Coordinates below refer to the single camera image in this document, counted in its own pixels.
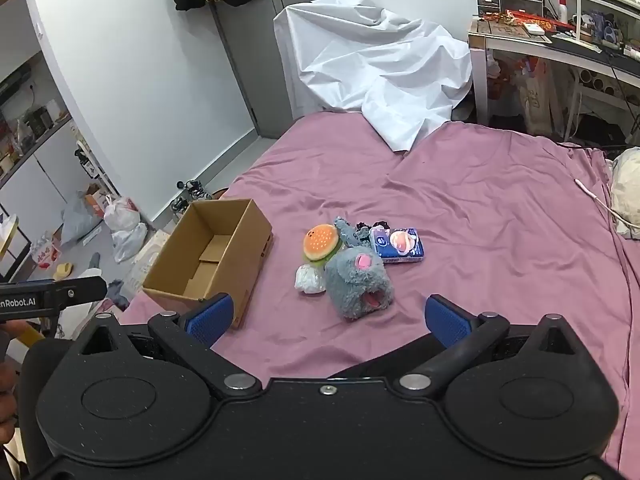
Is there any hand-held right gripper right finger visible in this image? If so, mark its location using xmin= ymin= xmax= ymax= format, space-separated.
xmin=394 ymin=295 xmax=583 ymax=398

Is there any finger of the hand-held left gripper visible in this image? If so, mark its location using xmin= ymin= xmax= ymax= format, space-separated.
xmin=52 ymin=276 xmax=109 ymax=307

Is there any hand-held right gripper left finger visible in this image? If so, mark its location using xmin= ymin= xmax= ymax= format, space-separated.
xmin=75 ymin=294 xmax=262 ymax=398

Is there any brown cardboard box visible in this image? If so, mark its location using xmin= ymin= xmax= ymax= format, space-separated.
xmin=142 ymin=198 xmax=273 ymax=330

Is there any blue soft packet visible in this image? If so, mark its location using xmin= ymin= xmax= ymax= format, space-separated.
xmin=370 ymin=227 xmax=426 ymax=265

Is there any grey mouse plush toy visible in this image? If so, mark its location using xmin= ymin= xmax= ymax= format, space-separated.
xmin=324 ymin=247 xmax=395 ymax=320

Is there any clear bag of white beads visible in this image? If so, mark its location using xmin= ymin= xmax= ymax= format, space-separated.
xmin=295 ymin=264 xmax=327 ymax=295

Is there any grey-blue fabric piece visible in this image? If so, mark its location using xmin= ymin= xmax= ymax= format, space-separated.
xmin=334 ymin=217 xmax=374 ymax=251

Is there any burger plush toy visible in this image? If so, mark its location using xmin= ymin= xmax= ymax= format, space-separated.
xmin=302 ymin=224 xmax=344 ymax=264

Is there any person's left hand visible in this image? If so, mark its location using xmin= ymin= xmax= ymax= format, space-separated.
xmin=0 ymin=362 xmax=20 ymax=443

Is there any red and white packet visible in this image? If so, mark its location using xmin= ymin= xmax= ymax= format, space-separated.
xmin=32 ymin=240 xmax=62 ymax=269

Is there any grey plastic bag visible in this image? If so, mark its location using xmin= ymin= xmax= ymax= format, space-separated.
xmin=61 ymin=192 xmax=104 ymax=247

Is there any white and red plastic bag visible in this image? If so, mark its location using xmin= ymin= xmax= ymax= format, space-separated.
xmin=104 ymin=195 xmax=141 ymax=234

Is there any white cabinet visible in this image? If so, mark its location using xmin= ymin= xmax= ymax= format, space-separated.
xmin=0 ymin=115 xmax=107 ymax=281

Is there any pink bed sheet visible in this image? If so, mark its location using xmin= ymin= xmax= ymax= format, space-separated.
xmin=120 ymin=112 xmax=640 ymax=480

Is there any cream pillow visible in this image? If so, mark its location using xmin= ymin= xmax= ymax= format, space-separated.
xmin=610 ymin=147 xmax=640 ymax=239

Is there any grey door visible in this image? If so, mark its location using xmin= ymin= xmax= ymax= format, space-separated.
xmin=212 ymin=0 xmax=331 ymax=139

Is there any white cover sheet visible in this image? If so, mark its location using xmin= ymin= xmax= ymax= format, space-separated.
xmin=273 ymin=0 xmax=473 ymax=152

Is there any wooden desk with white legs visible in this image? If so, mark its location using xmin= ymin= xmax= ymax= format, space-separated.
xmin=467 ymin=17 xmax=640 ymax=126

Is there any white desk riser shelf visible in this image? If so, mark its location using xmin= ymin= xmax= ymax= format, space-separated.
xmin=560 ymin=0 xmax=640 ymax=47

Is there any cluttered wall shelf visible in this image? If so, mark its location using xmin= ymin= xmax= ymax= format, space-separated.
xmin=0 ymin=65 xmax=72 ymax=181

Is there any white cable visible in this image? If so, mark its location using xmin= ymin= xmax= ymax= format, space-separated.
xmin=575 ymin=177 xmax=640 ymax=235

